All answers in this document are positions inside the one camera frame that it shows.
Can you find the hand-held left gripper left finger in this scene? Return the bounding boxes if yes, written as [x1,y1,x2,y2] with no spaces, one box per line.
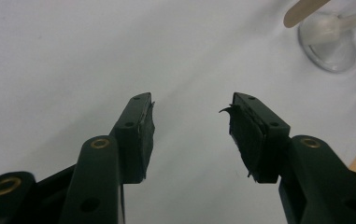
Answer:
[59,91,156,224]

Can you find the wooden stick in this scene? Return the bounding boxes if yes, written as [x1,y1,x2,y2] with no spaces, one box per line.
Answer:
[283,0,332,29]

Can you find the clear glass cup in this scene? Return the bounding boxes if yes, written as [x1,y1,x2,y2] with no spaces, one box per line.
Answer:
[297,10,356,75]

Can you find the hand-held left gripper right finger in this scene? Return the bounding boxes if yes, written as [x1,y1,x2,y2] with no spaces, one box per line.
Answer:
[219,91,356,224]

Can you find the clear plastic spoon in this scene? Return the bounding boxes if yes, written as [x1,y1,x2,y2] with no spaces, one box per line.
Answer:
[303,7,356,47]

